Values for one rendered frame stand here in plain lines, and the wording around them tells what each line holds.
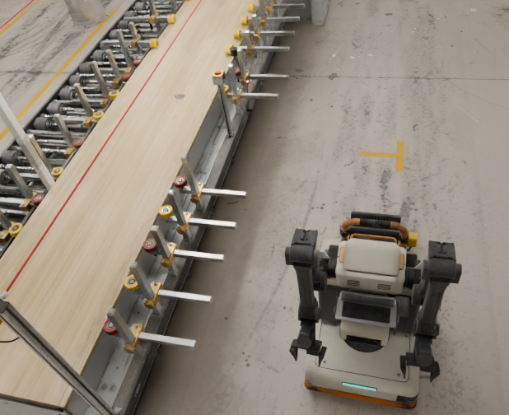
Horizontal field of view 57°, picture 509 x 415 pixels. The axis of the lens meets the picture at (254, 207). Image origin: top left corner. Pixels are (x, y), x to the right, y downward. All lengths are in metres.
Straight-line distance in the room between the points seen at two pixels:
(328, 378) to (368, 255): 1.12
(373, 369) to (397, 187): 1.74
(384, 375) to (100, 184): 2.03
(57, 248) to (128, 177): 0.62
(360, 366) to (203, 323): 1.14
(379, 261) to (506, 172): 2.62
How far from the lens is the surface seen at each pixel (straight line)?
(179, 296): 2.47
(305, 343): 1.85
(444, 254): 1.56
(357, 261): 1.84
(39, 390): 2.42
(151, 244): 2.64
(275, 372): 3.10
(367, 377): 2.78
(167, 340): 2.35
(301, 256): 1.53
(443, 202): 3.97
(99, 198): 3.03
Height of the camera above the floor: 2.84
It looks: 47 degrees down
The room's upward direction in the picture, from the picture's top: 11 degrees counter-clockwise
